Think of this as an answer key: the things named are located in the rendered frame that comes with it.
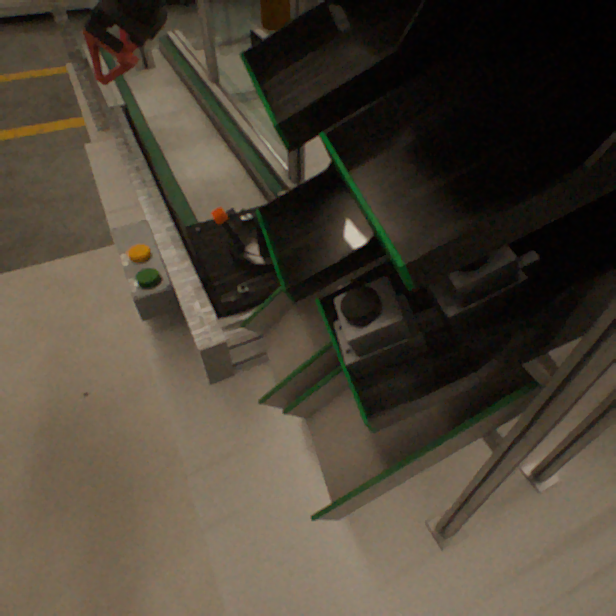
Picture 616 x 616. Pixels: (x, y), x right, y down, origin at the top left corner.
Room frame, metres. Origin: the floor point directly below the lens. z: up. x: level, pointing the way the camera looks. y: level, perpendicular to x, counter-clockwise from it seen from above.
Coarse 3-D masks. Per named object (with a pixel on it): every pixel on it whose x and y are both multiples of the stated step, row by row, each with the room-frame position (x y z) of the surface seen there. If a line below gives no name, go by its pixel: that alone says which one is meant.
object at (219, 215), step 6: (216, 210) 0.59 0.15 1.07; (222, 210) 0.59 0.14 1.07; (228, 210) 0.60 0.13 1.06; (234, 210) 0.60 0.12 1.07; (216, 216) 0.58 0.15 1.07; (222, 216) 0.58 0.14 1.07; (228, 216) 0.59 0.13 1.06; (216, 222) 0.58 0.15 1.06; (222, 222) 0.58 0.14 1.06; (228, 222) 0.59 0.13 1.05; (228, 228) 0.59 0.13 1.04; (228, 234) 0.59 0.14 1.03; (234, 234) 0.59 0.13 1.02; (234, 240) 0.59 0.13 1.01; (240, 240) 0.59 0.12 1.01
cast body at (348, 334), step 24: (360, 288) 0.23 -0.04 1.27; (384, 288) 0.23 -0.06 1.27; (360, 312) 0.21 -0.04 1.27; (384, 312) 0.21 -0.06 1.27; (408, 312) 0.23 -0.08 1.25; (432, 312) 0.23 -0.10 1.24; (360, 336) 0.19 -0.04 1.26; (384, 336) 0.20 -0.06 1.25; (408, 336) 0.20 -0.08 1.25; (360, 360) 0.20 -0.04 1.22; (384, 360) 0.20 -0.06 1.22
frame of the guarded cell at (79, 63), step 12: (48, 0) 1.26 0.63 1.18; (60, 0) 1.27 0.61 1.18; (60, 12) 1.27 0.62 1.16; (60, 24) 1.26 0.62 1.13; (72, 36) 1.27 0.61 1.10; (72, 48) 1.27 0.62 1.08; (72, 60) 1.26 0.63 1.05; (84, 60) 1.73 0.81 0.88; (84, 72) 1.27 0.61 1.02; (84, 84) 1.26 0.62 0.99; (84, 96) 1.26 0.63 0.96; (96, 108) 1.27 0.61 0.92; (96, 120) 1.26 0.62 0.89
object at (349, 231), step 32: (288, 192) 0.42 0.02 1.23; (320, 192) 0.43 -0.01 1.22; (288, 224) 0.39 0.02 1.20; (320, 224) 0.38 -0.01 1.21; (352, 224) 0.36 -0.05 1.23; (288, 256) 0.35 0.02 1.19; (320, 256) 0.33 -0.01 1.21; (352, 256) 0.30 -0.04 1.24; (288, 288) 0.29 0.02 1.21; (320, 288) 0.29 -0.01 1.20
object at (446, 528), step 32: (608, 320) 0.17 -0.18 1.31; (576, 352) 0.17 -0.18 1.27; (608, 352) 0.16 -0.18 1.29; (576, 384) 0.16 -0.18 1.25; (544, 416) 0.16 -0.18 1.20; (608, 416) 0.23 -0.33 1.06; (512, 448) 0.17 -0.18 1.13; (576, 448) 0.23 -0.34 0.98; (480, 480) 0.17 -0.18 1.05; (544, 480) 0.23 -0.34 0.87; (448, 512) 0.17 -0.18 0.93; (448, 544) 0.15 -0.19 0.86
